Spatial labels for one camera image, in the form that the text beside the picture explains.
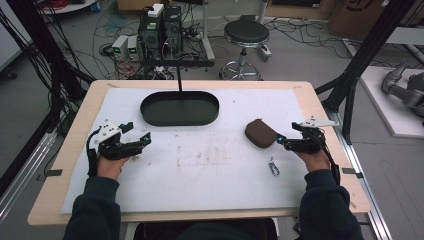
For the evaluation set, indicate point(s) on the person's left hand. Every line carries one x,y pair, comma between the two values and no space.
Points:
111,166

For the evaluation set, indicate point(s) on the white box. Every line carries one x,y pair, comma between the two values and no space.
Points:
155,10

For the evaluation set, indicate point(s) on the black oval tray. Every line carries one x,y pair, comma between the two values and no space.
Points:
179,111

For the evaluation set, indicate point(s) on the wooden table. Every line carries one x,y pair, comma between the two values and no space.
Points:
320,100

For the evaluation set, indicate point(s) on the black T-shaped stand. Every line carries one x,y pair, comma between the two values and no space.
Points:
179,63

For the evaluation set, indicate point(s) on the black round stool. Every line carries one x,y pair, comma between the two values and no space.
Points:
246,32

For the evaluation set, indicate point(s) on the grey power supply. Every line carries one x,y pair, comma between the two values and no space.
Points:
133,48
119,46

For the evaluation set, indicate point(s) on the cardboard box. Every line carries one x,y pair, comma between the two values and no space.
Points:
356,18

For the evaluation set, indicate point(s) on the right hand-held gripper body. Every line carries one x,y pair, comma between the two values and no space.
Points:
308,141

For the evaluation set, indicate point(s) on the white platform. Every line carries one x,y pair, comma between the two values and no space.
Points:
390,113

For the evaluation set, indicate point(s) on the white table mat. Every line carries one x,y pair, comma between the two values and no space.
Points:
200,176

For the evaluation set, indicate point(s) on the person's right hand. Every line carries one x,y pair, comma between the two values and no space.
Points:
315,161

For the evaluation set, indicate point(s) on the person's lap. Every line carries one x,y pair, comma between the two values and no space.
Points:
206,231

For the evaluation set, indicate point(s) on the grey tape piece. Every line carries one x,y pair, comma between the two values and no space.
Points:
350,171
54,172

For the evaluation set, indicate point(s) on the black computer tower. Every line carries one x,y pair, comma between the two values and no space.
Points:
173,30
151,36

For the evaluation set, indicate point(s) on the brown pouch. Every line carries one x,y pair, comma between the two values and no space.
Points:
260,133

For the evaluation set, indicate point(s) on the aluminium rail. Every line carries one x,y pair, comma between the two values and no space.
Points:
23,180
363,186

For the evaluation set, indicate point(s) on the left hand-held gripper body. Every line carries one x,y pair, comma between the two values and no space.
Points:
113,148

